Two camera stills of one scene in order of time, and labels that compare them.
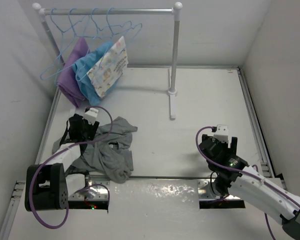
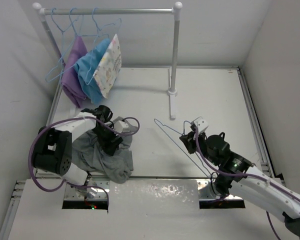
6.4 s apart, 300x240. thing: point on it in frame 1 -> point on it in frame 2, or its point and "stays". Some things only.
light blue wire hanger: [124, 31] -> [157, 122]
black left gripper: [91, 128] -> [108, 146]
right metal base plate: [208, 199] stays
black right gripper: [227, 150] -> [188, 140]
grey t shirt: [109, 155] stays
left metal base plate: [95, 196] stays
